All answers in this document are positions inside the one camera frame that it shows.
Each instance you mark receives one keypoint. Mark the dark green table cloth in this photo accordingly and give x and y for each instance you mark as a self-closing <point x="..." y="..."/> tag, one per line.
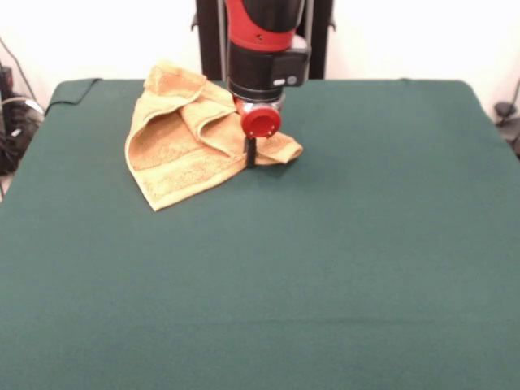
<point x="284" y="264"/>

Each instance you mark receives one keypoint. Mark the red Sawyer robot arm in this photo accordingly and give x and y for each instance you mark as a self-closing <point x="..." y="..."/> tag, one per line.
<point x="264" y="48"/>

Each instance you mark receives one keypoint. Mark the dark grey stand foot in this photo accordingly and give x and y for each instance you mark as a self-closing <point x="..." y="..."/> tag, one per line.
<point x="505" y="109"/>

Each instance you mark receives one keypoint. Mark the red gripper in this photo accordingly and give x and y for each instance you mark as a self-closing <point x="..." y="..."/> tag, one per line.
<point x="260" y="124"/>

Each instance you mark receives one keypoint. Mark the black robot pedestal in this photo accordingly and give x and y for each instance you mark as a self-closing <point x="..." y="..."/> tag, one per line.
<point x="207" y="40"/>

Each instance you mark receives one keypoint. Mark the orange terry towel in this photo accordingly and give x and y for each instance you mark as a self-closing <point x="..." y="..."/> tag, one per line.
<point x="174" y="162"/>

